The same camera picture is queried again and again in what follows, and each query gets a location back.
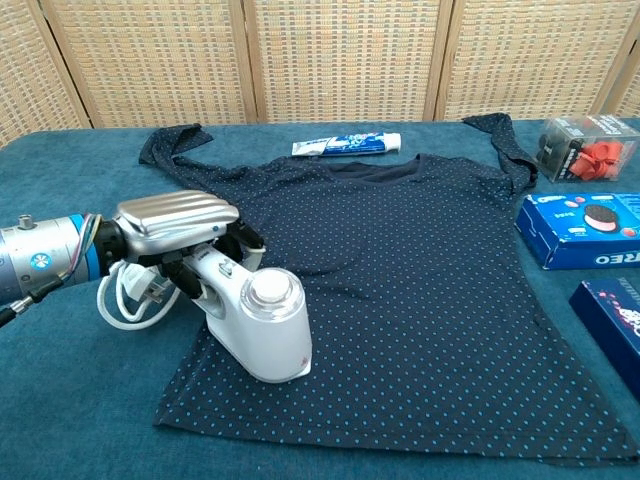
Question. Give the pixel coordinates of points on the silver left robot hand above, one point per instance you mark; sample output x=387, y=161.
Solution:
x=170, y=220

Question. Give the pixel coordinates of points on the white handheld garment steamer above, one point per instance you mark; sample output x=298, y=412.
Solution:
x=270, y=340

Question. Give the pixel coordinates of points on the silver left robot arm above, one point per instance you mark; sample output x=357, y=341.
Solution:
x=40, y=255

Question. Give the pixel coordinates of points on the navy polka dot shirt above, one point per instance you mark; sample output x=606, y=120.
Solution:
x=400, y=275

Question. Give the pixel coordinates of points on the woven wooden folding screen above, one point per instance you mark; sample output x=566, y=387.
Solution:
x=150, y=60

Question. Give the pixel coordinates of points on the blue white toothpaste tube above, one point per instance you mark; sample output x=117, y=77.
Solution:
x=350, y=145

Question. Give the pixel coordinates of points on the blue Oreo cookie box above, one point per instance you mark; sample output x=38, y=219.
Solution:
x=560, y=235

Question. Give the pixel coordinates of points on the clear box with red pieces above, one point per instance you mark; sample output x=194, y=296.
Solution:
x=595, y=155

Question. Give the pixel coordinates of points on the dark blue toothpaste box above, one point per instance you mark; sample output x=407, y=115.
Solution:
x=615, y=320

